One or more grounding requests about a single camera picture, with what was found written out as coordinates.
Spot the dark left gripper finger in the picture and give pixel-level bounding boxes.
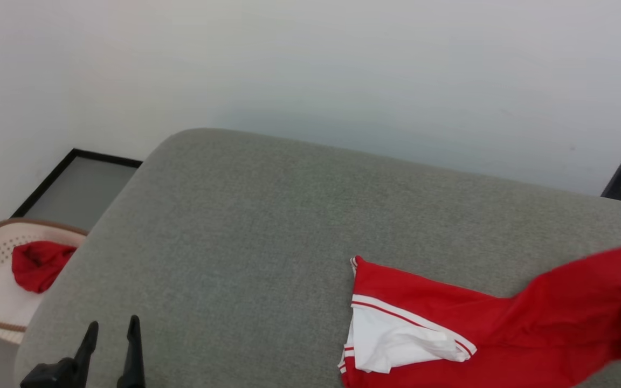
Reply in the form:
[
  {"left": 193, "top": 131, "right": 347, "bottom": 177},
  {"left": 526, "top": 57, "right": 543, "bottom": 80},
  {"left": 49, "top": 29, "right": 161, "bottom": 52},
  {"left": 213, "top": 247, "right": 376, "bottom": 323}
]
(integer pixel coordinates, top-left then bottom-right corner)
[
  {"left": 73, "top": 321, "right": 100, "bottom": 380},
  {"left": 118, "top": 315, "right": 146, "bottom": 388}
]

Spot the red and white garment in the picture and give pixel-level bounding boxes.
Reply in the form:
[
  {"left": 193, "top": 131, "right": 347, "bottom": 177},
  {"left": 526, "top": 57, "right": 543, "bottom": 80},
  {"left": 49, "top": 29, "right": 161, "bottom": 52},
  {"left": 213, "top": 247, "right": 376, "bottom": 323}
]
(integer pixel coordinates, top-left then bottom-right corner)
[{"left": 337, "top": 239, "right": 621, "bottom": 388}]

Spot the crumpled red cloth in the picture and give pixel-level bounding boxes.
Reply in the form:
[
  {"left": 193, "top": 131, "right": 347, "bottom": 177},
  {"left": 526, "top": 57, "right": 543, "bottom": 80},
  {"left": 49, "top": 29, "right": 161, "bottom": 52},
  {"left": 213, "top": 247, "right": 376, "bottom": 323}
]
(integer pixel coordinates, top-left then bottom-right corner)
[{"left": 11, "top": 240, "right": 78, "bottom": 294}]

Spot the black framed grey panel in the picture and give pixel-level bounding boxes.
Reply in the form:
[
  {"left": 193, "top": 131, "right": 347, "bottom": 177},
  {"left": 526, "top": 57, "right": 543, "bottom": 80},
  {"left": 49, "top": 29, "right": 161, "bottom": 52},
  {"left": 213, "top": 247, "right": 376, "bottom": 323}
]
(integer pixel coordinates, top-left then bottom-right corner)
[{"left": 11, "top": 148, "right": 143, "bottom": 233}]

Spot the grey fabric sofa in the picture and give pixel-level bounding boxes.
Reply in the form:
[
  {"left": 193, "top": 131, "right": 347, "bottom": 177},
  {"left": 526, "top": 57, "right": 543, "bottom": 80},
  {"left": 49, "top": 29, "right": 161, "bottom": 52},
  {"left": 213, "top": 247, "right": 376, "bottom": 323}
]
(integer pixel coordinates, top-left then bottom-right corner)
[{"left": 13, "top": 128, "right": 621, "bottom": 388}]

